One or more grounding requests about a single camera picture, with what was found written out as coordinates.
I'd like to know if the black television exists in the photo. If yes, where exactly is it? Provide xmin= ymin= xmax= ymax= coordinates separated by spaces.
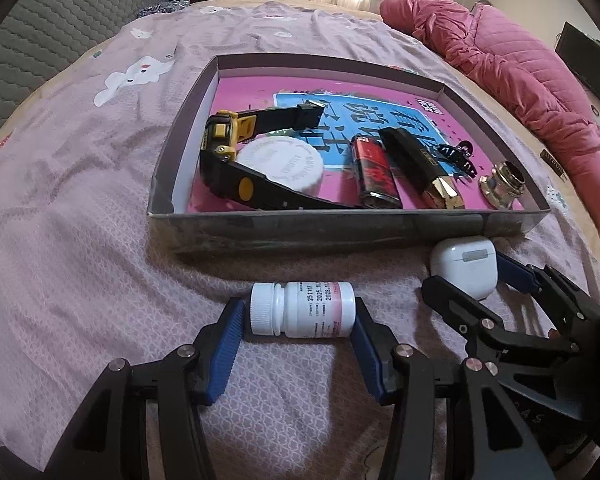
xmin=555 ymin=22 xmax=600 ymax=111

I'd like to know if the dark mattress label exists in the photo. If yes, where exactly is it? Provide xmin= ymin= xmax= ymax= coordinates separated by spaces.
xmin=540 ymin=149 xmax=568 ymax=181

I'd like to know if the black and gold lipstick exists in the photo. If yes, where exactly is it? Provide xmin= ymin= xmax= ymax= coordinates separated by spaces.
xmin=378 ymin=127 xmax=466 ymax=209

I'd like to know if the black hair clip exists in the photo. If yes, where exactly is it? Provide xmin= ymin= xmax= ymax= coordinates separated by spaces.
xmin=437 ymin=141 xmax=478 ymax=181

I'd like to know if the red lighter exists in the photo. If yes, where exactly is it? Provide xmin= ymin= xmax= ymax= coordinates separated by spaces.
xmin=350 ymin=135 xmax=403 ymax=209

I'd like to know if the white pill bottle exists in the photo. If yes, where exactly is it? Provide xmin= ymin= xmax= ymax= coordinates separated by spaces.
xmin=250 ymin=281 xmax=356 ymax=338

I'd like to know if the pink quilted duvet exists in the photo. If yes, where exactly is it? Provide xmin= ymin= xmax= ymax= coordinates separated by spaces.
xmin=380 ymin=0 xmax=600 ymax=236

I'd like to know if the pink and blue book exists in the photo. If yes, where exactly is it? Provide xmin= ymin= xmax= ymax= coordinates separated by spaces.
xmin=187 ymin=76 xmax=526 ymax=213

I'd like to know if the yellow and black wristwatch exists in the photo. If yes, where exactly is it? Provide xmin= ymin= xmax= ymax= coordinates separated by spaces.
xmin=199 ymin=100 xmax=363 ymax=211

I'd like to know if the grey quilted headboard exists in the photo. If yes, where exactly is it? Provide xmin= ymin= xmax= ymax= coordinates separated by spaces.
xmin=0 ymin=0 xmax=168 ymax=156

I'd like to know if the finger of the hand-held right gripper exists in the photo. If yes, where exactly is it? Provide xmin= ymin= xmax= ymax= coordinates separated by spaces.
xmin=495 ymin=251 xmax=600 ymax=329
xmin=421 ymin=275 xmax=581 ymax=362

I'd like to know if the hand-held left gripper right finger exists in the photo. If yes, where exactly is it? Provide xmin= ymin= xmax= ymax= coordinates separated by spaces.
xmin=349 ymin=297 xmax=556 ymax=480

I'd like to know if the silver metal lens ring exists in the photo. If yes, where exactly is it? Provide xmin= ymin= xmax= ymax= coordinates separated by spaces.
xmin=479 ymin=160 xmax=526 ymax=208

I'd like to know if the blue patterned cloth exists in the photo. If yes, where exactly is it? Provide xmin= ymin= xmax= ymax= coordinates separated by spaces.
xmin=135 ymin=0 xmax=188 ymax=20

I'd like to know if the large white jar lid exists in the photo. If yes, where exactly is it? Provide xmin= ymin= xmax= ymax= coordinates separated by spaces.
xmin=235 ymin=141 xmax=326 ymax=196

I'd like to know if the shallow grey cardboard box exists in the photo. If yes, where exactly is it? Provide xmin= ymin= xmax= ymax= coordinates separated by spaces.
xmin=146 ymin=52 xmax=551 ymax=256

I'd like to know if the white earbuds case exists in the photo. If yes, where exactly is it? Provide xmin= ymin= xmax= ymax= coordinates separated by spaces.
xmin=429 ymin=236 xmax=498 ymax=302

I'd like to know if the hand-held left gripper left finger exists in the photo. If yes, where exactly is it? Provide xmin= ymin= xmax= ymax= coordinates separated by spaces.
xmin=45 ymin=297 xmax=246 ymax=480

